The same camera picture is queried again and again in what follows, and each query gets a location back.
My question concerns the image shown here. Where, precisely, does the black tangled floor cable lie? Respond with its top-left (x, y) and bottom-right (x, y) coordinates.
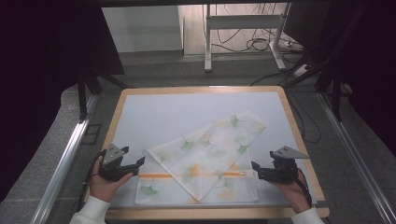
top-left (214, 4), bottom-right (289, 54)

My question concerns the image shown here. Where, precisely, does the white leaf-print mesh laundry bag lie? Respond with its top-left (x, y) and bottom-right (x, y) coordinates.
top-left (134, 110), bottom-right (266, 206)

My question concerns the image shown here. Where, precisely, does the person's left hand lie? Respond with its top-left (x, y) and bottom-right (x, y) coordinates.
top-left (89, 155), bottom-right (134, 203)

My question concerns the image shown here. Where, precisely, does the dark curtain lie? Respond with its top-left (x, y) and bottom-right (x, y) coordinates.
top-left (282, 0), bottom-right (396, 158)
top-left (0, 0), bottom-right (126, 203)

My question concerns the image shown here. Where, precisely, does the person's right hand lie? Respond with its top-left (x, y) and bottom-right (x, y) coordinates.
top-left (269, 169), bottom-right (313, 215)

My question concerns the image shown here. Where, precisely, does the white metal stand frame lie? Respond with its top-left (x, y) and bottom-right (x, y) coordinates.
top-left (203, 3), bottom-right (292, 73)

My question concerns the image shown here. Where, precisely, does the black metal stand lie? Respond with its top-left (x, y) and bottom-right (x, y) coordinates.
top-left (284, 54), bottom-right (354, 123)
top-left (77, 66), bottom-right (134, 123)

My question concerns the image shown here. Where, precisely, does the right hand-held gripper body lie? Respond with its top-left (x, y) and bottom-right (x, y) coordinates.
top-left (269, 146), bottom-right (311, 185)

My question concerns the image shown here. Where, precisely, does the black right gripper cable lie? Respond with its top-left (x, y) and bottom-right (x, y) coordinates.
top-left (295, 168), bottom-right (314, 208)

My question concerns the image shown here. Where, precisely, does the white table with wooden rim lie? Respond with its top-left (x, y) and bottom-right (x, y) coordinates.
top-left (101, 85), bottom-right (331, 220)

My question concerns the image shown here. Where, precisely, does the black floor plate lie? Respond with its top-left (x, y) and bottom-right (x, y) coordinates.
top-left (80, 123), bottom-right (103, 146)

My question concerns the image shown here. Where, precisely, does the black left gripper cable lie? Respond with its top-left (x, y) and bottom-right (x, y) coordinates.
top-left (76, 149), bottom-right (107, 213)

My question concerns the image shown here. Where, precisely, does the white panel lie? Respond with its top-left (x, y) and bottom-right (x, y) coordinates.
top-left (101, 5), bottom-right (185, 54)

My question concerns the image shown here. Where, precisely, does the black cable beside table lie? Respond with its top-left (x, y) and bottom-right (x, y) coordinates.
top-left (250, 55), bottom-right (322, 145)

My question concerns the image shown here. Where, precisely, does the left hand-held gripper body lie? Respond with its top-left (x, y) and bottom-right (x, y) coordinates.
top-left (98, 143), bottom-right (140, 183)

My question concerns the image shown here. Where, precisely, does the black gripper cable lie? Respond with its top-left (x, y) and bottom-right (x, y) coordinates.
top-left (76, 149), bottom-right (107, 213)
top-left (295, 168), bottom-right (314, 208)

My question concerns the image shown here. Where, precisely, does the aluminium floor rail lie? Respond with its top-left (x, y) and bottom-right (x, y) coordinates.
top-left (317, 91), bottom-right (396, 224)
top-left (30, 92), bottom-right (100, 224)

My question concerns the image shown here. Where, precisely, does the white power strip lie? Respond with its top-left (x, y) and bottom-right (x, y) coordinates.
top-left (279, 38), bottom-right (304, 52)

